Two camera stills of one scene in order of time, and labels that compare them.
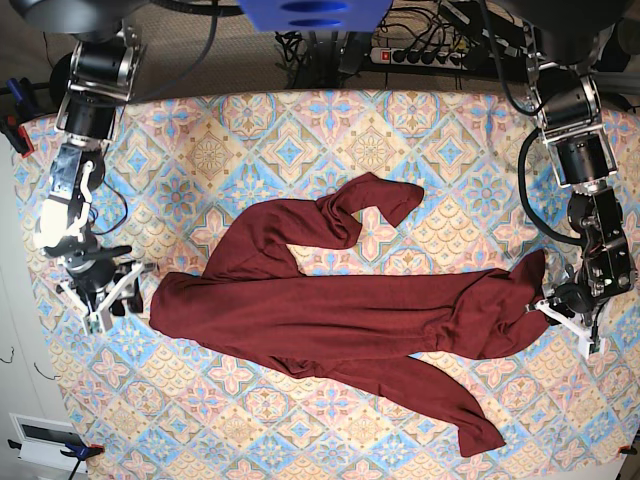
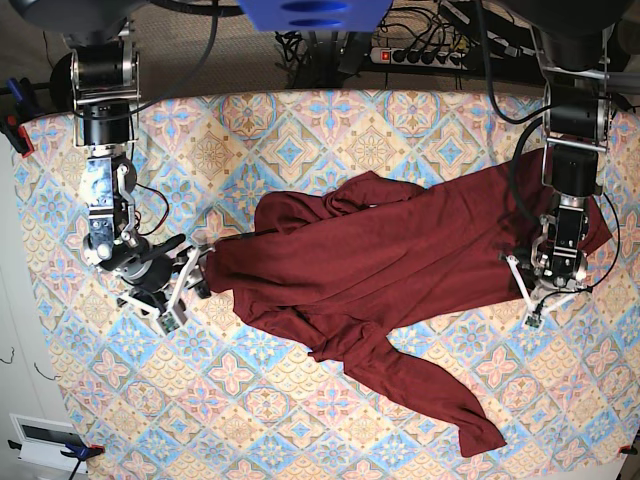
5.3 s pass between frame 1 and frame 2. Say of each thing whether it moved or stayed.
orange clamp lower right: stayed
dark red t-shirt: moved
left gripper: moved
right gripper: moved
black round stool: stayed
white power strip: stayed
